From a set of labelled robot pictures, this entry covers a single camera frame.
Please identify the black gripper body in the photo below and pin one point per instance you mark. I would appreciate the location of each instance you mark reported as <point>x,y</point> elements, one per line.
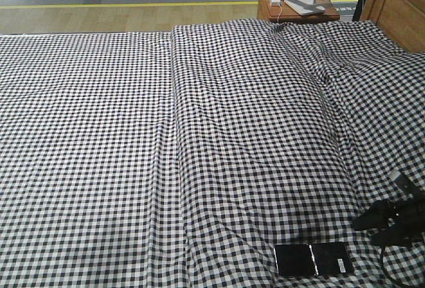
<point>408,215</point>

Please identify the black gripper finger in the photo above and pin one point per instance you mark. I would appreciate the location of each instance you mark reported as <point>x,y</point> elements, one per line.
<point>376,216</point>
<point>386,235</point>

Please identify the black foldable phone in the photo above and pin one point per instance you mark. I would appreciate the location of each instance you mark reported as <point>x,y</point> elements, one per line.
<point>307,260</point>

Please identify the wooden bed headboard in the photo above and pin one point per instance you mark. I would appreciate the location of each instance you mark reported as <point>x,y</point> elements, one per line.
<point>401,20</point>

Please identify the white desk lamp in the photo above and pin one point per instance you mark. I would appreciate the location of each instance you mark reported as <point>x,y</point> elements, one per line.
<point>305,7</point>

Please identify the black white checkered bedsheet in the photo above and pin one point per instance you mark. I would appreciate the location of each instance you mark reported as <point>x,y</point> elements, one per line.
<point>181,159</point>

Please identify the white power adapter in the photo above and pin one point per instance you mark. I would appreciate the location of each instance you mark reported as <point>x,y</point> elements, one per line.
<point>275,3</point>

